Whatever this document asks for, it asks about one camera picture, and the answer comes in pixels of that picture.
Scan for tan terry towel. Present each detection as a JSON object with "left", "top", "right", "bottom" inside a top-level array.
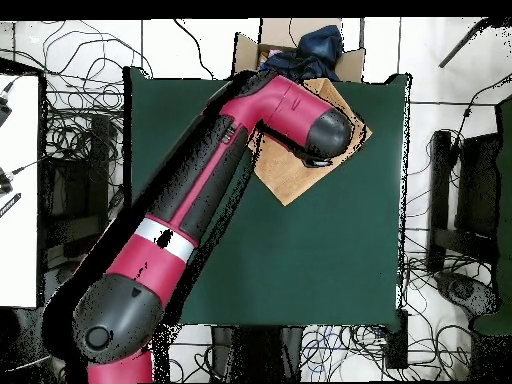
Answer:
[{"left": 249, "top": 77, "right": 373, "bottom": 208}]

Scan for black flat strip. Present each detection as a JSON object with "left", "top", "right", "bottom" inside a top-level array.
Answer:
[{"left": 0, "top": 192, "right": 22, "bottom": 219}]

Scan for dark green table cloth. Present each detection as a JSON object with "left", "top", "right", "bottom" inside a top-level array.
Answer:
[{"left": 123, "top": 65, "right": 411, "bottom": 327}]

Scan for cardboard box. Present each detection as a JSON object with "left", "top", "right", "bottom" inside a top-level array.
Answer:
[{"left": 231, "top": 17, "right": 366, "bottom": 83}]

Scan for dark blue clothes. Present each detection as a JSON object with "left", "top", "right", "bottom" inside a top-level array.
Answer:
[{"left": 257, "top": 24, "right": 345, "bottom": 83}]

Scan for black rectangular block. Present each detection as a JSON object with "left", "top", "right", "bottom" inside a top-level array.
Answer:
[{"left": 385, "top": 308, "right": 410, "bottom": 370}]

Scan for dark chair base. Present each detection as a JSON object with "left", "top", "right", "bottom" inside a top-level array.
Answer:
[{"left": 435, "top": 271, "right": 499, "bottom": 317}]

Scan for white desk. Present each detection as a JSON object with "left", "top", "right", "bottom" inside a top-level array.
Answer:
[{"left": 0, "top": 73, "right": 41, "bottom": 309}]

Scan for green covered table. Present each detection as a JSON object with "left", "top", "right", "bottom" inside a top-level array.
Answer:
[{"left": 471, "top": 95, "right": 512, "bottom": 337}]

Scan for black rod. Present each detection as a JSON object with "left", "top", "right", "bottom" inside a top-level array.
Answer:
[{"left": 438, "top": 17, "right": 491, "bottom": 69}]

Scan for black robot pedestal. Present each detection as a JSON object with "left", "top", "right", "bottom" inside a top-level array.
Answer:
[{"left": 210, "top": 324, "right": 305, "bottom": 383}]

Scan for blue cable bundle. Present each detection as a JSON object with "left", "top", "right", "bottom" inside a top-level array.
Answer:
[{"left": 299, "top": 323, "right": 386, "bottom": 379}]

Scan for black metal frame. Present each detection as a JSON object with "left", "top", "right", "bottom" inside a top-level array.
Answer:
[
  {"left": 425, "top": 129, "right": 501, "bottom": 273},
  {"left": 39, "top": 113, "right": 117, "bottom": 261}
]

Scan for single black cable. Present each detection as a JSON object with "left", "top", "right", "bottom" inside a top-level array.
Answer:
[{"left": 173, "top": 18, "right": 217, "bottom": 79}]

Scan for black camera device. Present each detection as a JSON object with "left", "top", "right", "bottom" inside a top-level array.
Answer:
[
  {"left": 0, "top": 81, "right": 15, "bottom": 127},
  {"left": 0, "top": 167, "right": 14, "bottom": 196}
]

